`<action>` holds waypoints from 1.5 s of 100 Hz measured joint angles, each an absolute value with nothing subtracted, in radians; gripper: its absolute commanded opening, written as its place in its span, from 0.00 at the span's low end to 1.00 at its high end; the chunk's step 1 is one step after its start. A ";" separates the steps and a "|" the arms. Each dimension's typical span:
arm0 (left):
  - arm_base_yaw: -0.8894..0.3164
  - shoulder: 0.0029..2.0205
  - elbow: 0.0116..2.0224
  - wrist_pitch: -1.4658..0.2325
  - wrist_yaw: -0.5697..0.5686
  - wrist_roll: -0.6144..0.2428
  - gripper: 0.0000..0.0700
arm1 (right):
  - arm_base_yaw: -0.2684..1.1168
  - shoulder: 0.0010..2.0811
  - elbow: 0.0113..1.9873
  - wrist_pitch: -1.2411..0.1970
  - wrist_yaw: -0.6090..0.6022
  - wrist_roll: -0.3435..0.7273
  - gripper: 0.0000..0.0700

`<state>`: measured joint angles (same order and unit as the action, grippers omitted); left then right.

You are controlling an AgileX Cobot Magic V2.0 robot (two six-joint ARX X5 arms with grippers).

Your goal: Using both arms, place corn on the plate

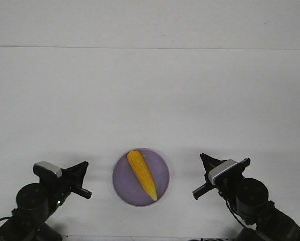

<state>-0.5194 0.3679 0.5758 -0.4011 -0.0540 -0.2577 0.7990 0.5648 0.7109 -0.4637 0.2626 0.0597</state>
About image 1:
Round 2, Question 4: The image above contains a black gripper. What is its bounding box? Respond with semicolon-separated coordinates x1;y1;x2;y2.
193;153;251;200
39;161;92;208

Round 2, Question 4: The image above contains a purple round plate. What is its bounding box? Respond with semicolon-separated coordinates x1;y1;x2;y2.
112;148;170;207

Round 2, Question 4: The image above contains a yellow corn cob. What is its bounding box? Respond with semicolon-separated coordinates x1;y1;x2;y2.
127;150;158;201

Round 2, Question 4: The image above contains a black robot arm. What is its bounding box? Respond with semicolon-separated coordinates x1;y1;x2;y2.
193;153;300;240
0;161;92;241

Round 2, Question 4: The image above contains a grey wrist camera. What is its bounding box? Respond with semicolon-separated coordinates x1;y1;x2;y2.
33;161;62;179
208;159;238;186

